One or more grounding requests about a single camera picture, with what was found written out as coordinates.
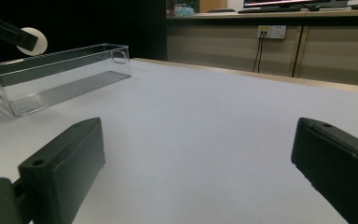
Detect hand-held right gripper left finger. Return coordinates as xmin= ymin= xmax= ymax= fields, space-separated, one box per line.
xmin=18 ymin=117 xmax=106 ymax=224

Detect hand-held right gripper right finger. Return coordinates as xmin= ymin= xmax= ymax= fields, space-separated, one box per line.
xmin=291 ymin=117 xmax=358 ymax=224

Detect white egg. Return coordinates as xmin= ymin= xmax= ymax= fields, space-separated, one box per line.
xmin=16 ymin=27 xmax=48 ymax=57

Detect clear plastic container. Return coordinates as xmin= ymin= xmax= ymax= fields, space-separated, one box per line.
xmin=0 ymin=43 xmax=132 ymax=119

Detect black curtain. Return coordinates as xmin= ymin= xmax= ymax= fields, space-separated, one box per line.
xmin=0 ymin=0 xmax=168 ymax=93

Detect white table sheet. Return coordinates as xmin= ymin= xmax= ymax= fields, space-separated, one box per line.
xmin=0 ymin=58 xmax=358 ymax=224

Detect computer monitor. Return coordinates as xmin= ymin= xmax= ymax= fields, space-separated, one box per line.
xmin=242 ymin=0 xmax=350 ymax=9

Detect blue crumpled object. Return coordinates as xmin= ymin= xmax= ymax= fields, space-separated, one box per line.
xmin=173 ymin=6 xmax=196 ymax=17

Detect brown wooden box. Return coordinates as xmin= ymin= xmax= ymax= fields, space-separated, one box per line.
xmin=199 ymin=0 xmax=228 ymax=14

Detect black power cable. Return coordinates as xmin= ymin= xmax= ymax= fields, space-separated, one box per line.
xmin=257 ymin=31 xmax=267 ymax=74
xmin=252 ymin=31 xmax=263 ymax=73

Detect white wall power outlet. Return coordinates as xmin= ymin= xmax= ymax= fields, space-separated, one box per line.
xmin=256 ymin=24 xmax=287 ymax=40

